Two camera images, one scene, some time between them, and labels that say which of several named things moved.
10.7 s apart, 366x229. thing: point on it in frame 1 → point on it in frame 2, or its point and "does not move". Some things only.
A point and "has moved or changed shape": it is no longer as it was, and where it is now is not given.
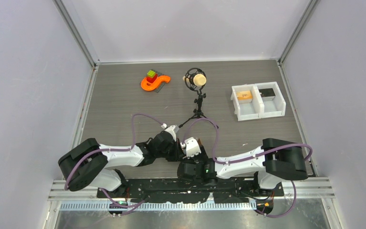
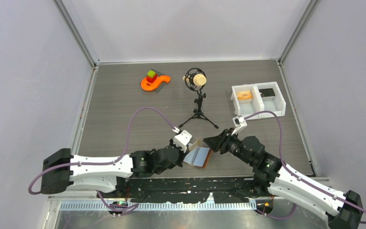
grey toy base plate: x=161 y=85 does not move
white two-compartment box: x=259 y=100 does not move
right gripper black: x=188 y=160 → x=214 y=142
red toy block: x=151 y=80 does not move
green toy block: x=151 y=74 does not move
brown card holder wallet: x=201 y=146 has moved or changed shape
